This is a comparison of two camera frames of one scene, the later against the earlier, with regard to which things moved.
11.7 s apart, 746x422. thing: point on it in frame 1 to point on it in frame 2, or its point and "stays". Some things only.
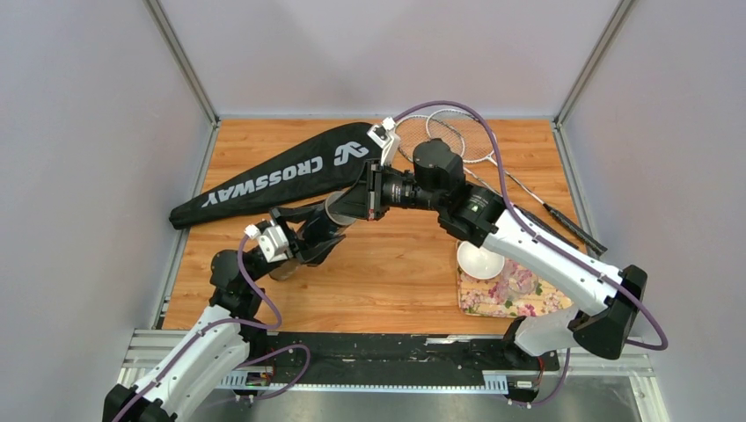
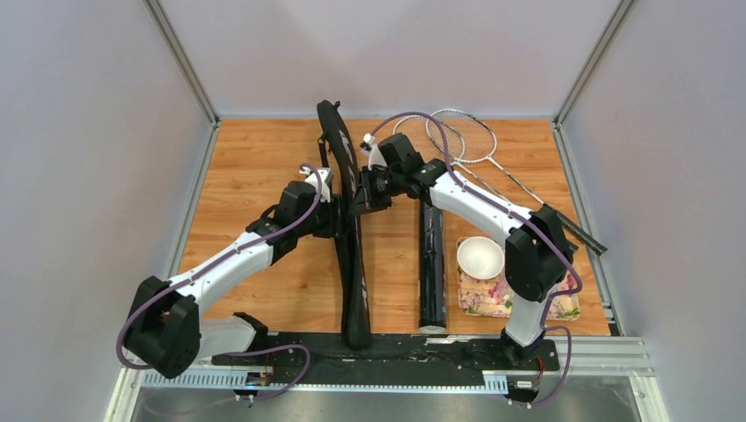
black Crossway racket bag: (331, 163) to (349, 247)
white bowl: (479, 263) stays
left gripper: (299, 248) to (332, 211)
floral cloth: (515, 293) stays
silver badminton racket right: (465, 137) stays
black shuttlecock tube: (318, 227) to (432, 309)
